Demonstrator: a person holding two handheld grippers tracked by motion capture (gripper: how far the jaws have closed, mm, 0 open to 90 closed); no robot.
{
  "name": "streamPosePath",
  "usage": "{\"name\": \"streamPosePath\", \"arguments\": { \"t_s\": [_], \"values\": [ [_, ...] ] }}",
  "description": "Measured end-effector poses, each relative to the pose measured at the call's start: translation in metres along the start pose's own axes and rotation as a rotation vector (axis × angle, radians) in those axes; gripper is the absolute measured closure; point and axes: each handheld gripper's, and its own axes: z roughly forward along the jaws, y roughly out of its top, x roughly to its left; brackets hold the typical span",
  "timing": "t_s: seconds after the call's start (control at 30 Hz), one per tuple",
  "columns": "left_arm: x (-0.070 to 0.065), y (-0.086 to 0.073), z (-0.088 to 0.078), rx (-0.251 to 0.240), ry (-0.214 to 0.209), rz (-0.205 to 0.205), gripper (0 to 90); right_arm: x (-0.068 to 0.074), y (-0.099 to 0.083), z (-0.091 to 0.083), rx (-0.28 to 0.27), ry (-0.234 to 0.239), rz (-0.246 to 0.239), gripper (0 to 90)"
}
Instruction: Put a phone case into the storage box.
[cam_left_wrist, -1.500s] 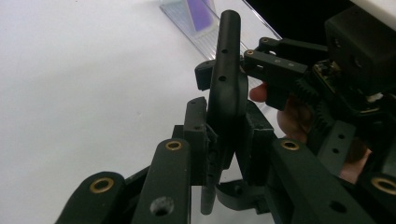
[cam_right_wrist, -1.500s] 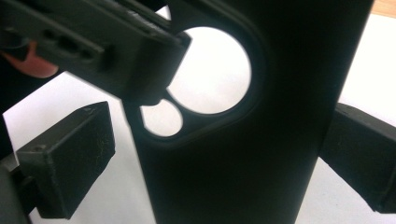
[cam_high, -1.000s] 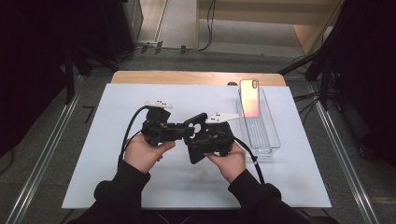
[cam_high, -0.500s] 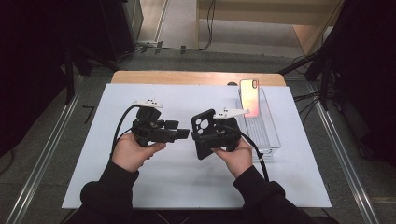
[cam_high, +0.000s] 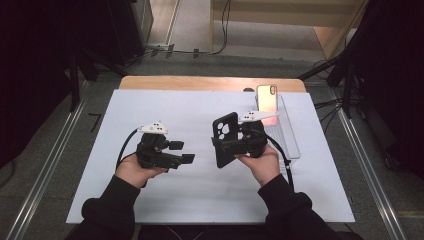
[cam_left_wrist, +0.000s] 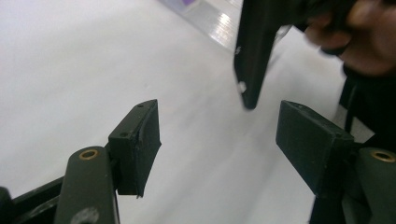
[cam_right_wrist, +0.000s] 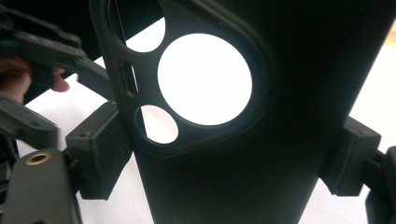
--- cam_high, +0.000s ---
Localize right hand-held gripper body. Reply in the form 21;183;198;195
233;110;280;159

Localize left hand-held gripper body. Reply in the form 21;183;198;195
135;121;184;170

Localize black phone case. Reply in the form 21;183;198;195
211;111;240;170

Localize clear plastic slotted rack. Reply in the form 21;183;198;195
254;94;302;160

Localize iridescent phone case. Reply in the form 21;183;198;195
255;84;279;127

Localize person's left hand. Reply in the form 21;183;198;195
114;153;168;189

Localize person's right hand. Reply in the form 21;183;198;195
234;143;282;188

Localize white board mat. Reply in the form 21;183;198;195
65;89;356;224

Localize black stand legs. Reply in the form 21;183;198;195
68;46;131;113

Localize light wooden cabinet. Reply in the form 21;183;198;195
209;0;369;61

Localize black box cabinet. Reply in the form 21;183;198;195
106;0;154;66

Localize black curtain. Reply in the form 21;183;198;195
346;0;424;178
0;0;111;168

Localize left hand-held gripper cable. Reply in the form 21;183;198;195
115;128;141;171

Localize hand-held gripper cable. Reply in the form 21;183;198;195
115;128;141;171
266;134;296;193

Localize right hand-held gripper cable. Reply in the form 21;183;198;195
266;134;296;193

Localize bundle of black cables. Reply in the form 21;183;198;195
314;96;349;134

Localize aluminium floor rail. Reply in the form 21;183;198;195
6;79;89;240
333;106;408;240

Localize black floor cable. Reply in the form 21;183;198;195
143;0;233;58

